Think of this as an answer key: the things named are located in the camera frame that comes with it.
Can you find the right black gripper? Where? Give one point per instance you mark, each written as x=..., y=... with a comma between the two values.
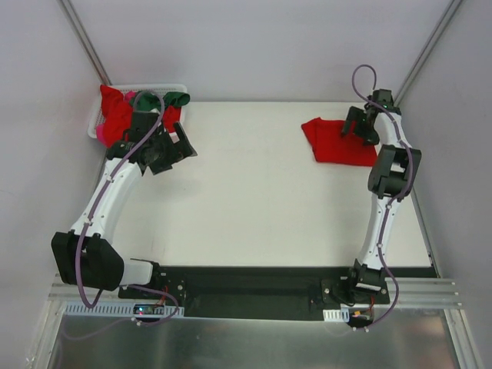
x=361, y=125

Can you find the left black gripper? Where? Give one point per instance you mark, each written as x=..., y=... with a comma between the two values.
x=174, y=150

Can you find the red t shirt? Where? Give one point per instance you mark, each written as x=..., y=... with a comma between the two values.
x=329, y=146
x=171, y=114

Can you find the white plastic laundry basket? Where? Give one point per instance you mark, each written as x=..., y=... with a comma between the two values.
x=97, y=119

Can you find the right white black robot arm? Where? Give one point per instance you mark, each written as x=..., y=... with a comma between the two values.
x=390, y=182

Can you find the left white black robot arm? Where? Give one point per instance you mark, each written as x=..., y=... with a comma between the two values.
x=86, y=254

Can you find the green t shirt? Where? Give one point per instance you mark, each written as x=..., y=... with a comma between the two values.
x=149, y=101

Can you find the red t shirt in basket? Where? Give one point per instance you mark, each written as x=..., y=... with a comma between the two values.
x=171, y=114

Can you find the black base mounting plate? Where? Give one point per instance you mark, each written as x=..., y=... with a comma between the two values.
x=265, y=293

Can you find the left white slotted cable duct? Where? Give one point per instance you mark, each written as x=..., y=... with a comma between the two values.
x=128, y=309

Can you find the white slotted cable duct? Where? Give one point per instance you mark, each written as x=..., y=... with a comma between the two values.
x=336, y=315
x=128, y=309

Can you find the right white slotted cable duct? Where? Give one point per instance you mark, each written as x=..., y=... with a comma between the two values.
x=336, y=315

